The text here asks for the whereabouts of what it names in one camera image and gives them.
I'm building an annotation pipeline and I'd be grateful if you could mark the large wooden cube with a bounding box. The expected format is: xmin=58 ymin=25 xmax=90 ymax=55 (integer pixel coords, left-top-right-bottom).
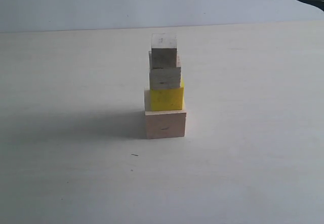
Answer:
xmin=144 ymin=89 xmax=187 ymax=139

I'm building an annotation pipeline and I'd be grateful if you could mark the yellow cube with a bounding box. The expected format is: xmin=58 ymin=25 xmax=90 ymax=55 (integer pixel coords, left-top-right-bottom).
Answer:
xmin=149 ymin=79 xmax=184 ymax=111

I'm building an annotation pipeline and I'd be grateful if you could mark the medium wooden cube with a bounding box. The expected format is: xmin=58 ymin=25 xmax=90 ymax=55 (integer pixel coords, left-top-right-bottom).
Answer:
xmin=148 ymin=51 xmax=182 ymax=89

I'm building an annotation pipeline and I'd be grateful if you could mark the small wooden cube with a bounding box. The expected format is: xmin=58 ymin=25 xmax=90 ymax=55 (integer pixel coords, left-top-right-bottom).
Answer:
xmin=151 ymin=33 xmax=177 ymax=69

